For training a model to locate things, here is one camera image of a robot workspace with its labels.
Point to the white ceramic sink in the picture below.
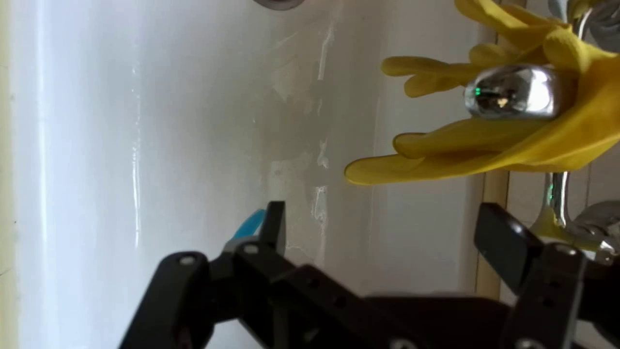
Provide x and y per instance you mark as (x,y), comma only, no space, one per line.
(194,128)

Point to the metal sink drain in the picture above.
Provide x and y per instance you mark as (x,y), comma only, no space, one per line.
(277,2)

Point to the chrome wall tap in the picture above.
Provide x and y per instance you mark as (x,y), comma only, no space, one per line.
(515,93)

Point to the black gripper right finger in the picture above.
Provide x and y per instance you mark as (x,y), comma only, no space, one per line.
(554,291)

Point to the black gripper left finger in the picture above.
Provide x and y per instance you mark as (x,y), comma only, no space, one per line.
(258,297)

